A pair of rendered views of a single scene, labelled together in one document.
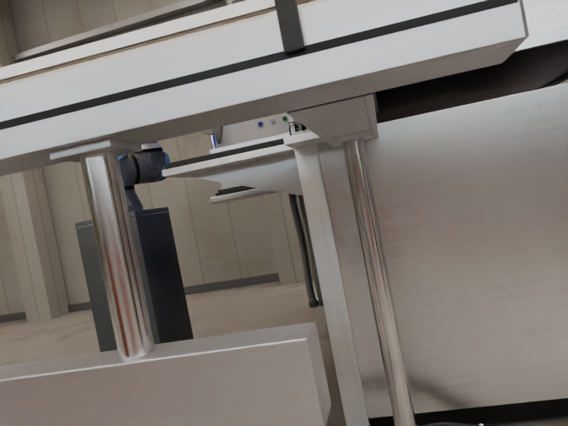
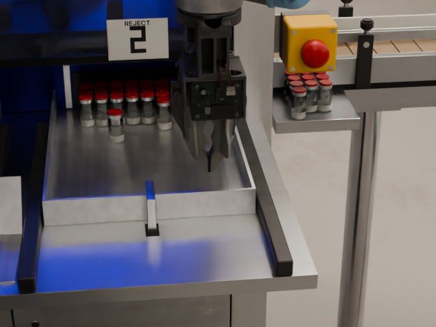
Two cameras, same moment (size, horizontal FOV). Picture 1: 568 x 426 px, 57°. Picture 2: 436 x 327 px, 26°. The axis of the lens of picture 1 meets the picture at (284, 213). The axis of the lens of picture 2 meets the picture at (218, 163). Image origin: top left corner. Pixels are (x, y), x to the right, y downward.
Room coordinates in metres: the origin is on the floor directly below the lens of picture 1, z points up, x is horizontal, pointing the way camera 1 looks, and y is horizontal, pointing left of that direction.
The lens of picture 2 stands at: (1.91, 1.13, 1.48)
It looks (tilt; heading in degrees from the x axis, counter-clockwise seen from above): 28 degrees down; 252
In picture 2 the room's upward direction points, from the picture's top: straight up
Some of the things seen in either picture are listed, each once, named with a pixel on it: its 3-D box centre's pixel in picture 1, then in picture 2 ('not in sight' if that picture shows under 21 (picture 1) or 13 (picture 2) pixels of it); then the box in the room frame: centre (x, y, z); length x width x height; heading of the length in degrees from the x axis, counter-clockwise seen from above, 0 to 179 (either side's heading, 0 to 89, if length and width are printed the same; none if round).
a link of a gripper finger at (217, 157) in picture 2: (209, 129); (223, 143); (1.59, 0.18, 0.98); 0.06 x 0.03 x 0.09; 79
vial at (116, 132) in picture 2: not in sight; (115, 126); (1.67, -0.07, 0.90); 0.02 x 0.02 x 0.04
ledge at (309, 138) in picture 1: (314, 137); (308, 107); (1.36, -0.11, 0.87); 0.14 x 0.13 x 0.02; 79
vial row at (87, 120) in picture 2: not in sight; (140, 108); (1.63, -0.12, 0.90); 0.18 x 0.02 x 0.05; 169
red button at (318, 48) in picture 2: not in sight; (314, 52); (1.39, -0.03, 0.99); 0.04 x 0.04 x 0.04; 79
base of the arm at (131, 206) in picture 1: (120, 201); not in sight; (1.96, 0.59, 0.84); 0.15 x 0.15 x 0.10
